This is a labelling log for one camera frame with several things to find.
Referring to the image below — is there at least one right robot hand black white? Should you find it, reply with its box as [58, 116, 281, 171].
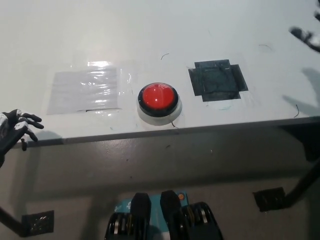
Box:
[289, 25, 320, 53]

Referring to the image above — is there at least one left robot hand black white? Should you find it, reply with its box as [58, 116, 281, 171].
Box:
[0, 108, 45, 169]

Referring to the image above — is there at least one red dome push button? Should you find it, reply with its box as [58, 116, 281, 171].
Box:
[136, 81, 183, 126]

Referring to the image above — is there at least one clear plastic sheet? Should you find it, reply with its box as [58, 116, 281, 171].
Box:
[45, 59, 133, 116]

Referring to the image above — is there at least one black table leg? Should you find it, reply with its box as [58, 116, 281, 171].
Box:
[0, 204, 27, 238]
[283, 157, 320, 208]

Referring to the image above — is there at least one black floor tape patch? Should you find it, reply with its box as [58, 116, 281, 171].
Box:
[21, 210, 55, 237]
[252, 186, 288, 213]

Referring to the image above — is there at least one black tape square patch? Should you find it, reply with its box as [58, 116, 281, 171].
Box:
[187, 59, 249, 103]

